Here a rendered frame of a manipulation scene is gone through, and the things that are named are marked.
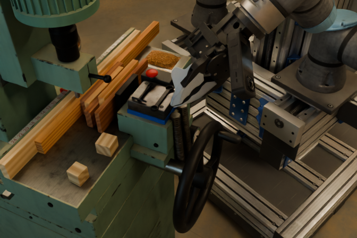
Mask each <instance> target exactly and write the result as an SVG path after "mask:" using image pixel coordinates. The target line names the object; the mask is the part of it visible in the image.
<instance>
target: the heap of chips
mask: <svg viewBox="0 0 357 238"><path fill-rule="evenodd" d="M180 58H181V57H177V56H175V55H173V54H170V53H167V52H162V51H159V50H152V51H151V52H150V53H149V54H148V55H147V57H146V59H148V64H152V65H155V66H159V67H163V68H166V69H170V70H172V68H173V67H174V66H175V65H176V63H177V62H178V61H179V60H180Z"/></svg>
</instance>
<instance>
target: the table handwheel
mask: <svg viewBox="0 0 357 238"><path fill-rule="evenodd" d="M219 131H224V129H223V126H222V124H221V122H219V121H216V120H214V121H210V122H209V123H207V124H206V125H205V126H204V127H203V129H202V130H201V132H200V133H199V135H198V136H197V138H196V140H195V142H194V144H193V146H192V148H191V150H190V152H189V155H188V157H187V159H186V162H185V163H184V162H181V161H178V160H175V159H173V158H170V160H169V162H168V163H167V165H166V167H165V168H161V167H158V166H155V165H153V164H150V163H147V162H145V161H141V160H139V159H136V161H139V162H142V163H144V164H147V165H150V166H153V167H155V168H159V169H161V170H164V171H166V172H169V173H172V174H175V175H177V176H180V180H179V183H178V186H177V190H176V195H175V200H174V206H173V225H174V228H175V230H176V231H177V232H179V233H186V232H188V231H189V230H190V229H191V228H192V227H193V226H194V224H195V223H196V221H197V220H198V218H199V216H200V214H201V212H202V210H203V208H204V206H205V204H206V201H207V199H208V197H209V194H210V191H211V188H212V186H213V183H214V180H215V177H216V174H217V170H218V166H219V162H220V158H221V155H222V149H223V142H224V140H223V139H221V138H219V137H218V134H219ZM212 135H214V140H213V146H212V152H211V157H210V160H209V161H208V162H207V163H206V164H205V165H204V164H203V152H204V150H205V147H206V145H207V144H208V142H209V140H210V138H211V137H212ZM191 186H193V188H192V191H191V195H190V198H189V202H188V205H187V207H186V203H187V200H188V196H189V192H190V188H191ZM199 190H200V192H199ZM198 193H199V194H198Z"/></svg>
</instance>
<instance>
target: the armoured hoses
mask: <svg viewBox="0 0 357 238"><path fill-rule="evenodd" d="M177 110H179V111H180V113H179V112H172V113H171V114H170V120H171V121H172V123H173V135H174V148H175V157H176V160H178V161H181V162H184V163H185V162H186V159H187V157H188V155H189V152H190V150H191V148H192V144H191V134H190V125H189V116H188V107H187V104H185V105H182V106H179V107H177ZM192 188H193V186H191V188H190V192H189V196H188V200H187V203H188V202H189V198H190V195H191V191H192Z"/></svg>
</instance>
